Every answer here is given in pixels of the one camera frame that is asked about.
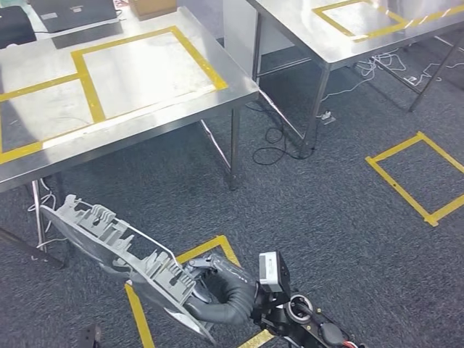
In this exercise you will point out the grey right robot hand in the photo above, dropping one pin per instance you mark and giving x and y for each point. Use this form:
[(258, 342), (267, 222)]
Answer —
[(239, 293)]

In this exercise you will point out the grey plastic hubcap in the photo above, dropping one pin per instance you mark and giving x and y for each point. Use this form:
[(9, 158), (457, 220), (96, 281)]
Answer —
[(90, 235)]

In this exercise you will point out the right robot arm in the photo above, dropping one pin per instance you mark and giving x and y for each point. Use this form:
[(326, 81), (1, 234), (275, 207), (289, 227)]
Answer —
[(319, 331)]

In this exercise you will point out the stainless steel workbench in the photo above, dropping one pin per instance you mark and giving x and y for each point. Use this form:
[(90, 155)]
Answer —
[(145, 72), (290, 24)]

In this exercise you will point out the yellow floor tape marking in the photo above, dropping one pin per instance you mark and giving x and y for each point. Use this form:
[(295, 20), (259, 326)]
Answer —
[(398, 187)]

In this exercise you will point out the cardboard box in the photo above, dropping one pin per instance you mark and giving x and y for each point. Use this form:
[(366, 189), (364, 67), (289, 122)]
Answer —
[(152, 7)]

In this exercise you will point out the grey laptop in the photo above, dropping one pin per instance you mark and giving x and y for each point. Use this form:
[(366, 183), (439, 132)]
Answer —
[(72, 14)]

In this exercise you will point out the black zip case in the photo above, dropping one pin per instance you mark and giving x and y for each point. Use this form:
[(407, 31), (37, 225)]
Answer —
[(16, 26)]

